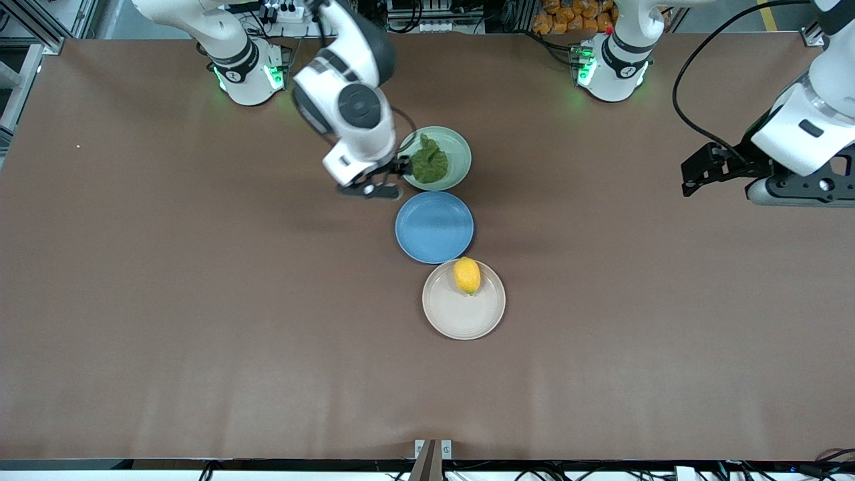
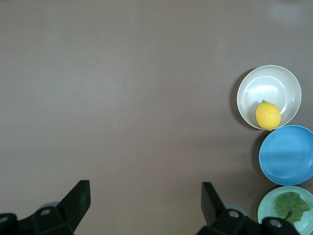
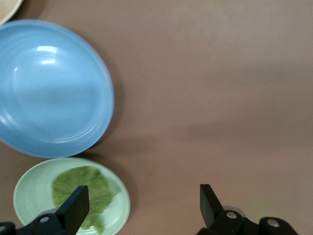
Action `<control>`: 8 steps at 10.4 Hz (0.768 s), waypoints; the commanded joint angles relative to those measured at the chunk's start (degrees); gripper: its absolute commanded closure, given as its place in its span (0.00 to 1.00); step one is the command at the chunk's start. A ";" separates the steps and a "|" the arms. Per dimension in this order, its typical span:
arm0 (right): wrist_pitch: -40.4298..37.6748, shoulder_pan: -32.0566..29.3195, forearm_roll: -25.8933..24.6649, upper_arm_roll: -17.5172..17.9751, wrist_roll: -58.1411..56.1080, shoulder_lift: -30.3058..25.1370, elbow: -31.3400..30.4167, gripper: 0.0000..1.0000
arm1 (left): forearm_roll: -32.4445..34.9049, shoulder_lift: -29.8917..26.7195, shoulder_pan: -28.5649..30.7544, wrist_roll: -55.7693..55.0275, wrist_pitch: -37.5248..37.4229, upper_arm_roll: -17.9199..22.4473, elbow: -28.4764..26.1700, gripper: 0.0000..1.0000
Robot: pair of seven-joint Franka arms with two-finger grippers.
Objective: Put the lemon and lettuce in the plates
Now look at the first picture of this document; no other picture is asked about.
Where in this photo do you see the green lettuce leaf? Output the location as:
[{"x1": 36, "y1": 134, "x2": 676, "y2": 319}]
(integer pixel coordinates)
[{"x1": 409, "y1": 134, "x2": 450, "y2": 184}]

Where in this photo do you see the yellow lemon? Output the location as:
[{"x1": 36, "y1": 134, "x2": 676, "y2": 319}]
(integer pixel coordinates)
[{"x1": 454, "y1": 257, "x2": 482, "y2": 296}]

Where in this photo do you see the light green plate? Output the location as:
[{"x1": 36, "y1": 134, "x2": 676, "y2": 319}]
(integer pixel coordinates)
[{"x1": 397, "y1": 126, "x2": 472, "y2": 192}]

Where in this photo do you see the blue plate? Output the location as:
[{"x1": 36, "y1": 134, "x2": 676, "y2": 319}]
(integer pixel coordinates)
[{"x1": 395, "y1": 191, "x2": 475, "y2": 265}]

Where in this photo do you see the black equipment rack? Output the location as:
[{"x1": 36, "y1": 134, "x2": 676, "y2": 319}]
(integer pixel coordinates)
[{"x1": 364, "y1": 0, "x2": 535, "y2": 36}]

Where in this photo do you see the beige plate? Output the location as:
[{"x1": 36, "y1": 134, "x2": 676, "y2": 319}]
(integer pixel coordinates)
[{"x1": 422, "y1": 259, "x2": 506, "y2": 341}]

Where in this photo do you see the white power strip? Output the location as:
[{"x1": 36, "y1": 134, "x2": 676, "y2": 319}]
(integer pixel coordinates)
[{"x1": 257, "y1": 0, "x2": 309, "y2": 25}]

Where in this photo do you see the orange snack bag pile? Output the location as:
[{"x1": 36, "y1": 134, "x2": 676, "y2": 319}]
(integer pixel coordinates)
[{"x1": 532, "y1": 0, "x2": 619, "y2": 35}]

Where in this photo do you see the aluminium frame rail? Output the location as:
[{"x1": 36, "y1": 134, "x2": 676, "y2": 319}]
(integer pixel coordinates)
[
  {"x1": 802, "y1": 0, "x2": 829, "y2": 47},
  {"x1": 0, "y1": 0, "x2": 101, "y2": 148}
]

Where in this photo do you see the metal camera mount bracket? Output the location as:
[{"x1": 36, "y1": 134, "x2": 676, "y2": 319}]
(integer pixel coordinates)
[{"x1": 414, "y1": 439, "x2": 453, "y2": 481}]

